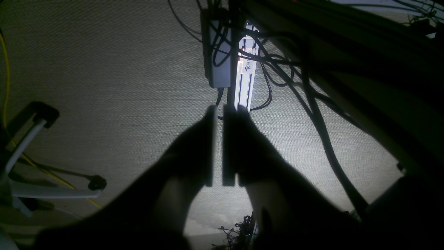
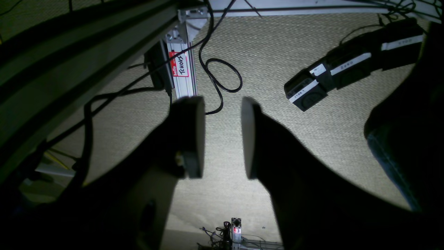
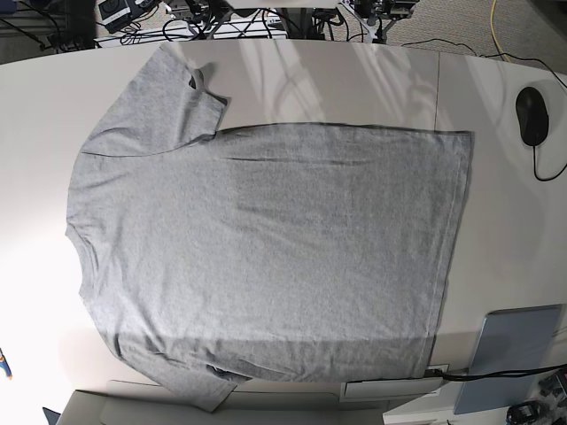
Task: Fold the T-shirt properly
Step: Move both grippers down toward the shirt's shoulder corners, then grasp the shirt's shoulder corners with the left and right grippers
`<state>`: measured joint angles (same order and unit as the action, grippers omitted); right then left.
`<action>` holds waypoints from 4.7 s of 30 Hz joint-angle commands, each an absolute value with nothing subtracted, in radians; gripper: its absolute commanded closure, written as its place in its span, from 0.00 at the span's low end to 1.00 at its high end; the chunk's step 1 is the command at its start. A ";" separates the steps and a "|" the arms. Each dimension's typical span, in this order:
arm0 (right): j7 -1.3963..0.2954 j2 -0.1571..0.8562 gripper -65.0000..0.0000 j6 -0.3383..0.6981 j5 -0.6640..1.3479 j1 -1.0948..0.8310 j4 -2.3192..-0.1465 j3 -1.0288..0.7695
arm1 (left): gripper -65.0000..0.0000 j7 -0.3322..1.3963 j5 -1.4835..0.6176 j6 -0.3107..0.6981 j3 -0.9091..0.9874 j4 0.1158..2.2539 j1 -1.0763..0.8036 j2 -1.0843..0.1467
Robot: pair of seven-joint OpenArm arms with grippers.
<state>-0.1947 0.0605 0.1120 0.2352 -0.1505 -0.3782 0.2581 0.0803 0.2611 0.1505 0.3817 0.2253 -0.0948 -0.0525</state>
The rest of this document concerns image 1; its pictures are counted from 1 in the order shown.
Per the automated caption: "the yellow cable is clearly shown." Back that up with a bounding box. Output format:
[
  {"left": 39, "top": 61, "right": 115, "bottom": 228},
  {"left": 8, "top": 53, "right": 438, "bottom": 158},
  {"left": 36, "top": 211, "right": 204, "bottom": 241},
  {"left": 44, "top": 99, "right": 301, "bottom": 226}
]
[{"left": 0, "top": 33, "right": 103, "bottom": 209}]

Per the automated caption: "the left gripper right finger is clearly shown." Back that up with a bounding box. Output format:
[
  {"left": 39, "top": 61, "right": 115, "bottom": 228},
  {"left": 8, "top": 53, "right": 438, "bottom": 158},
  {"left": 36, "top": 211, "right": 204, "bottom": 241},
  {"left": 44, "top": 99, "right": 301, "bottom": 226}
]
[{"left": 223, "top": 106, "right": 366, "bottom": 250}]

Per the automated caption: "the grey power strip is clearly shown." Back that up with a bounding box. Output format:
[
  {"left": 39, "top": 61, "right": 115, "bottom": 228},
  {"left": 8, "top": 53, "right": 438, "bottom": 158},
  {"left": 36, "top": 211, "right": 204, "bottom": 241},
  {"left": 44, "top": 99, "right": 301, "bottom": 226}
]
[{"left": 200, "top": 9, "right": 232, "bottom": 89}]

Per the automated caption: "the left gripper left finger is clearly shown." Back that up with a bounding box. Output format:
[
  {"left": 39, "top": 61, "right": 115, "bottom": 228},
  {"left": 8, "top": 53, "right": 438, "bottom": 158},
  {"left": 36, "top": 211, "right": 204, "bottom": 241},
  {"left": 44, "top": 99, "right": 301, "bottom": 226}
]
[{"left": 35, "top": 106, "right": 217, "bottom": 250}]

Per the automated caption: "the white aluminium rail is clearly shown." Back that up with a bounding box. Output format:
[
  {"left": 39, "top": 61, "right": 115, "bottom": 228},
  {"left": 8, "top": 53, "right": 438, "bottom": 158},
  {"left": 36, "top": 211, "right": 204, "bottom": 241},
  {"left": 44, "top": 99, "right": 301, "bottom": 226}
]
[{"left": 234, "top": 35, "right": 259, "bottom": 110}]

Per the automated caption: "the black cable bundle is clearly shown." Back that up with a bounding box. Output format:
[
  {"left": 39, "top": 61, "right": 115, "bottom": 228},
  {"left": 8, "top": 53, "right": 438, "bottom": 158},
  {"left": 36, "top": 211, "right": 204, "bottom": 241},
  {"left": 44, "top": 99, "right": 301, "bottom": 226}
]
[{"left": 168, "top": 0, "right": 369, "bottom": 212}]

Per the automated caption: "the white office chair base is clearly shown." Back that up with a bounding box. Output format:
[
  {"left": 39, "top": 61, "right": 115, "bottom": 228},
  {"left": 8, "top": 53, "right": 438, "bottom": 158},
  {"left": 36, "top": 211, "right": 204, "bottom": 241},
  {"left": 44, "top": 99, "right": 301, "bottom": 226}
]
[{"left": 1, "top": 101, "right": 107, "bottom": 217}]

